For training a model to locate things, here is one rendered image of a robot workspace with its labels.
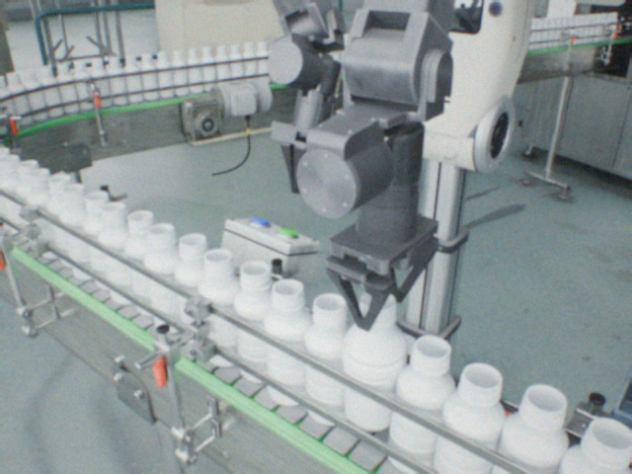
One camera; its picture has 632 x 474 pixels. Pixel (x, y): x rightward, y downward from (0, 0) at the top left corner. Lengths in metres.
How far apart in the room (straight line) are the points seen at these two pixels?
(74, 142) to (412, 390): 1.74
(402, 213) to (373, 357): 0.16
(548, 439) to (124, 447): 1.72
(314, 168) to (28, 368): 2.23
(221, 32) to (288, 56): 3.98
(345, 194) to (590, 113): 4.04
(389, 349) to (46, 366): 2.08
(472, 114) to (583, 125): 3.38
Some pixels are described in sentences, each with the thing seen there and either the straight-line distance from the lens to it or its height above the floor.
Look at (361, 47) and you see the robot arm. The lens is 0.47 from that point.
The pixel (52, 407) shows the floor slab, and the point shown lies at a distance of 2.35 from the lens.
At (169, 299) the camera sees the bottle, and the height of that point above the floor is 1.06.
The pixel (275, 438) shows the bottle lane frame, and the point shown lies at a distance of 0.74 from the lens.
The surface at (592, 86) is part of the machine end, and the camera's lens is 4.39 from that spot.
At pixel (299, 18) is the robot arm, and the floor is 1.42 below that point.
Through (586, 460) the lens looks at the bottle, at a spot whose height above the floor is 1.14.
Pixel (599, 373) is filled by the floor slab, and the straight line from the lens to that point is 2.54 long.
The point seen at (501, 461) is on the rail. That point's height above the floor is 1.11.
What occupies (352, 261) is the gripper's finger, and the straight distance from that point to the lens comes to 0.53.
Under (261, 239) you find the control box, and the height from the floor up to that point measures 1.11.
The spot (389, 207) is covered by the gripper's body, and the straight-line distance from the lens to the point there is 0.50.
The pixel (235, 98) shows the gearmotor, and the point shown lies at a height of 1.01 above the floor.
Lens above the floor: 1.52
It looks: 29 degrees down
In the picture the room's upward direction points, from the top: straight up
